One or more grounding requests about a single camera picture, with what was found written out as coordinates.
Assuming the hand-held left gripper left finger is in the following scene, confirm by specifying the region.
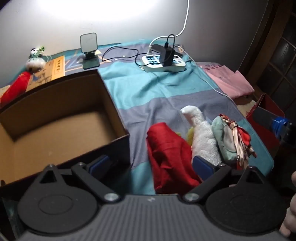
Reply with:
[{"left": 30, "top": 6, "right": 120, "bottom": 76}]
[{"left": 32, "top": 155, "right": 121, "bottom": 203}]

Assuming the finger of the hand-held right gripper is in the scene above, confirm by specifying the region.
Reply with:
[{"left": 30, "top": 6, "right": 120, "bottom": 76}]
[{"left": 253, "top": 107, "right": 289, "bottom": 139}]

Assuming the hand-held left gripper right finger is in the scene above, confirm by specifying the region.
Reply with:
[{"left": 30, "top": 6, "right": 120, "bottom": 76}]
[{"left": 184, "top": 156, "right": 269, "bottom": 202}]

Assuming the white towel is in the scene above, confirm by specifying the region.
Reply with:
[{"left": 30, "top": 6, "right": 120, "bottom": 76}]
[{"left": 180, "top": 105, "right": 222, "bottom": 166}]

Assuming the patterned satin scarf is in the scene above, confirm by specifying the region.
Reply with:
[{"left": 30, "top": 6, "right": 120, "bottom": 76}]
[{"left": 220, "top": 113, "right": 257, "bottom": 171}]

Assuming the yellow fleece cloth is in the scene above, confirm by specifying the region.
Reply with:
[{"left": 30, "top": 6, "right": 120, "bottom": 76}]
[{"left": 176, "top": 126, "right": 194, "bottom": 146}]

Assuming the red cloth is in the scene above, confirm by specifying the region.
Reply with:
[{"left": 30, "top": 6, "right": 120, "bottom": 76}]
[{"left": 146, "top": 122, "right": 204, "bottom": 194}]

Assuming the light green pouch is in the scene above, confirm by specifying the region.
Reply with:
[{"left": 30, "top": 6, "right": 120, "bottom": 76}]
[{"left": 211, "top": 115, "right": 238, "bottom": 161}]

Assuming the dark brown cardboard box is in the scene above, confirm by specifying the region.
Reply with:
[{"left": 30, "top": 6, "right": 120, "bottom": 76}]
[{"left": 0, "top": 69, "right": 131, "bottom": 200}]

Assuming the person's right hand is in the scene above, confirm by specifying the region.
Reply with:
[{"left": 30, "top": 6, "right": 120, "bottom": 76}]
[{"left": 279, "top": 171, "right": 296, "bottom": 237}]

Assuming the red box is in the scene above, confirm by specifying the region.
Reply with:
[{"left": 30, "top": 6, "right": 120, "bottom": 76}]
[{"left": 245, "top": 93, "right": 286, "bottom": 158}]

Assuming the pink cloth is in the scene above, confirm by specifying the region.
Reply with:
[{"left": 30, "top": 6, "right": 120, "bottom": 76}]
[{"left": 196, "top": 61, "right": 255, "bottom": 99}]

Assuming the wooden door with glass panes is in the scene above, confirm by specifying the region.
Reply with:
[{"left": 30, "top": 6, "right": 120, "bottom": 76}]
[{"left": 238, "top": 0, "right": 296, "bottom": 116}]

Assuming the blue striped bedsheet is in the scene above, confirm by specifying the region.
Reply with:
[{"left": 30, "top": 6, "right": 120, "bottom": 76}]
[{"left": 0, "top": 38, "right": 274, "bottom": 195}]

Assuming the white power strip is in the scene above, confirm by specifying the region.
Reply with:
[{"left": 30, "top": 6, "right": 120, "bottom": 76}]
[{"left": 142, "top": 54, "right": 186, "bottom": 73}]

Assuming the tan illustrated book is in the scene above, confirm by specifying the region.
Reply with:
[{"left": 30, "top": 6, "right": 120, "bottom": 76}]
[{"left": 25, "top": 55, "right": 65, "bottom": 92}]

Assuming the black charger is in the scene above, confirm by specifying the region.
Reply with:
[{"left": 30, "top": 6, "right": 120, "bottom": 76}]
[{"left": 159, "top": 47, "right": 175, "bottom": 66}]

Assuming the red chili plush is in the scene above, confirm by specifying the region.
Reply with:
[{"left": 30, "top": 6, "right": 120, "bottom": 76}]
[{"left": 0, "top": 71, "right": 31, "bottom": 105}]

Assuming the panda plush toy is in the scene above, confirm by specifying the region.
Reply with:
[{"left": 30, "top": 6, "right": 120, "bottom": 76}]
[{"left": 25, "top": 46, "right": 47, "bottom": 72}]

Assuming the phone stand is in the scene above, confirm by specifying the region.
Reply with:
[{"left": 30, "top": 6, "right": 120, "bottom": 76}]
[{"left": 80, "top": 32, "right": 100, "bottom": 70}]

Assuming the black phone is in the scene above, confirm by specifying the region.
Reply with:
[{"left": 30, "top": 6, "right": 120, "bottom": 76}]
[{"left": 151, "top": 44, "right": 183, "bottom": 58}]

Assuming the white cable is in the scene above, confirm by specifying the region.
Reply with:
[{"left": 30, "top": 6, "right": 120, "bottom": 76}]
[
  {"left": 180, "top": 46, "right": 235, "bottom": 102},
  {"left": 148, "top": 0, "right": 190, "bottom": 50}
]

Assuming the black cable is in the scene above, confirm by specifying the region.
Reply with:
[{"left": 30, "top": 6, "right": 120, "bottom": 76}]
[{"left": 102, "top": 34, "right": 176, "bottom": 69}]

